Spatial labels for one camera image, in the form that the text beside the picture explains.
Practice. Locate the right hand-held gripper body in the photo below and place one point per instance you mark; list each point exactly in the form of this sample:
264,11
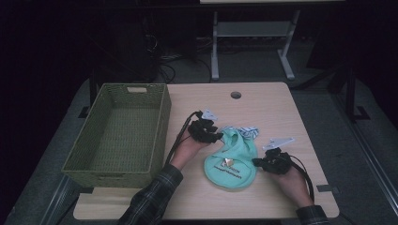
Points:
278,162

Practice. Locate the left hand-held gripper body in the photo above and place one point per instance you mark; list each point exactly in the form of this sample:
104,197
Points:
202,128

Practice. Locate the teal baby bib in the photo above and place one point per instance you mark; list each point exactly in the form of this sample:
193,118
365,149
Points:
234,156

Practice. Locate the green woven basket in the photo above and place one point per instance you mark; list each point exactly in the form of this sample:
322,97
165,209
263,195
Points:
128,131

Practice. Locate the person's left hand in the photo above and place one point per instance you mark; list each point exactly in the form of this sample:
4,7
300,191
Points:
186,151

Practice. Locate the person's right hand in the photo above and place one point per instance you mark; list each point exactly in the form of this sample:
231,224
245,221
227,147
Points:
295,187

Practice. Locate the grey tape strip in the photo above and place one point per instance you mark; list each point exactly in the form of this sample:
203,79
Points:
325,188

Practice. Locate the black metal stand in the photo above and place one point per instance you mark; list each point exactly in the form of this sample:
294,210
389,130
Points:
351,93
92,89

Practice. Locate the metal floor rail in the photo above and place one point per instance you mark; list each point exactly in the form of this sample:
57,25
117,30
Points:
369,156
56,200

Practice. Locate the white metal table frame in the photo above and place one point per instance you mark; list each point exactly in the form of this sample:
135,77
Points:
250,29

